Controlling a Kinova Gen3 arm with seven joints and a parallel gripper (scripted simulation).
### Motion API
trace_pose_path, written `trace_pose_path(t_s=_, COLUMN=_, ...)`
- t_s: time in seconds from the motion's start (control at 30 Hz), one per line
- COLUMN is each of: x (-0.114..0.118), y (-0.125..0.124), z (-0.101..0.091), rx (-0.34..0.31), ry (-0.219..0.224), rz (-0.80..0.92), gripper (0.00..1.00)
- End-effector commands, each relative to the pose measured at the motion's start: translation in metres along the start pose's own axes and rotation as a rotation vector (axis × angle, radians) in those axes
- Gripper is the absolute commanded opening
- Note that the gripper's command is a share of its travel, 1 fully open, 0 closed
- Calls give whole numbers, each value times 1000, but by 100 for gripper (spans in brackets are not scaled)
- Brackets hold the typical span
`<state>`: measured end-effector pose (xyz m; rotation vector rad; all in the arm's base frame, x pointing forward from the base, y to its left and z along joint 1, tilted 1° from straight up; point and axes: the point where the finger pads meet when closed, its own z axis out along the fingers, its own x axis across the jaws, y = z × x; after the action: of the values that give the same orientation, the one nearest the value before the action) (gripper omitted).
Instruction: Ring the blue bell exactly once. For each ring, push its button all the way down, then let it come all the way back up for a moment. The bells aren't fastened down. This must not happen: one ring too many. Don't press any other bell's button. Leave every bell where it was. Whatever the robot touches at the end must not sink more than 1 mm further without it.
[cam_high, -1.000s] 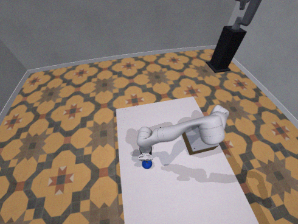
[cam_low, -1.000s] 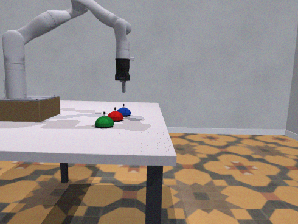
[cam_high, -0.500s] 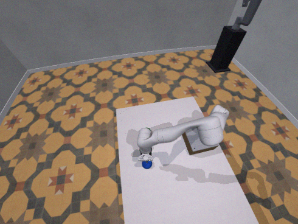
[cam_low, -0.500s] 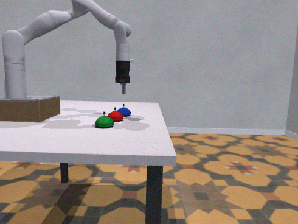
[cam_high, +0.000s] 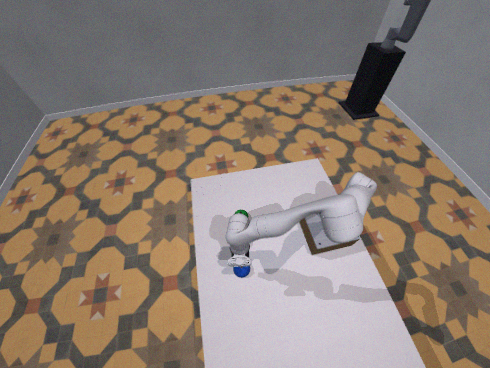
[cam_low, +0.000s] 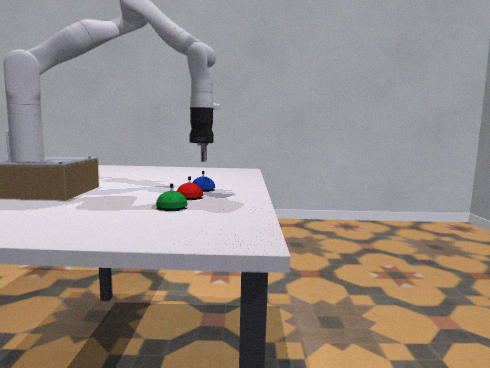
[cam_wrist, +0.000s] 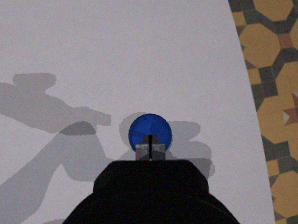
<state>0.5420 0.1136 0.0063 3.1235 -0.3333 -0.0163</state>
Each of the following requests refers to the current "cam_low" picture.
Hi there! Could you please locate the red dome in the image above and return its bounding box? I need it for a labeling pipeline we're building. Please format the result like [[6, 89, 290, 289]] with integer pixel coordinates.
[[177, 176, 203, 200]]

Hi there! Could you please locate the green dome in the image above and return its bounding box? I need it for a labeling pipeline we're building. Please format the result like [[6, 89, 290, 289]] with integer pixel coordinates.
[[156, 183, 188, 211]]

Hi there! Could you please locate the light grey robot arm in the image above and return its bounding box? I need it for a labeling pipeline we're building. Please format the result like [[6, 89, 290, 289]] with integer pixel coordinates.
[[3, 0, 216, 162]]

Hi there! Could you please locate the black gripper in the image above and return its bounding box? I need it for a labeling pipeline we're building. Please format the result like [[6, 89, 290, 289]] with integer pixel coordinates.
[[190, 92, 220, 162]]

